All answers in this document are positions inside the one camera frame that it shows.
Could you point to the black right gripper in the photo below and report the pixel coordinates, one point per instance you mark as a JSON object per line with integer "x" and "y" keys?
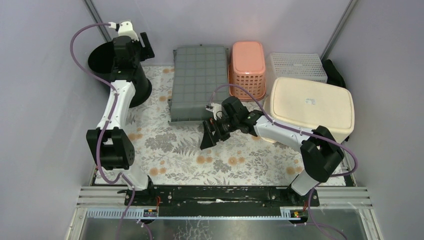
{"x": 209, "y": 140}

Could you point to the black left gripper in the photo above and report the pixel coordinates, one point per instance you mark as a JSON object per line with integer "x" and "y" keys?
{"x": 145, "y": 45}

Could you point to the black cylindrical bin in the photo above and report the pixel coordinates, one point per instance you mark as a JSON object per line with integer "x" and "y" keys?
{"x": 100, "y": 63}

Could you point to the grey plastic storage bin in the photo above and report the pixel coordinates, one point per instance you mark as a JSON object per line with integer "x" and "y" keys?
{"x": 198, "y": 71}

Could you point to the pink perforated plastic basket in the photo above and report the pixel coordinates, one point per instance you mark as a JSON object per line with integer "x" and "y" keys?
{"x": 247, "y": 68}

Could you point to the cream plastic laundry basket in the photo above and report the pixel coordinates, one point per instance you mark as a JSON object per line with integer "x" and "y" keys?
{"x": 309, "y": 104}

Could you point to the white perforated plastic basket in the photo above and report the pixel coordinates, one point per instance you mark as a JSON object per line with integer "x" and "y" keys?
{"x": 307, "y": 66}

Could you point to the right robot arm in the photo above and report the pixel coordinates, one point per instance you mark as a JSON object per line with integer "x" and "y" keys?
{"x": 320, "y": 153}

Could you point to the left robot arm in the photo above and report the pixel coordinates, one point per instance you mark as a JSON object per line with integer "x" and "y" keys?
{"x": 109, "y": 144}

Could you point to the floral patterned table mat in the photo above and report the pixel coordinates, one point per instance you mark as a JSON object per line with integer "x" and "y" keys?
{"x": 171, "y": 155}

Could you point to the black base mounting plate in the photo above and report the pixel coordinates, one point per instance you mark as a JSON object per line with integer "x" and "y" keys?
{"x": 219, "y": 201}

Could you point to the black crumpled cloth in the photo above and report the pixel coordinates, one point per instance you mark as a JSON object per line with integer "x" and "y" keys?
{"x": 334, "y": 76}

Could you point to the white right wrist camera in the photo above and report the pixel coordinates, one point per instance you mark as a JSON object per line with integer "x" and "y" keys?
{"x": 215, "y": 109}

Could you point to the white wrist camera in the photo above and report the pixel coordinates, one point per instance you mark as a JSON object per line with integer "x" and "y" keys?
{"x": 126, "y": 28}
{"x": 215, "y": 109}

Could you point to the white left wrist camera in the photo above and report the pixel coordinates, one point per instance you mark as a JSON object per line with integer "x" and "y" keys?
{"x": 126, "y": 28}

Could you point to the aluminium frame rail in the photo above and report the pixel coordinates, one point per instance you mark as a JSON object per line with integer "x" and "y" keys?
{"x": 108, "y": 202}

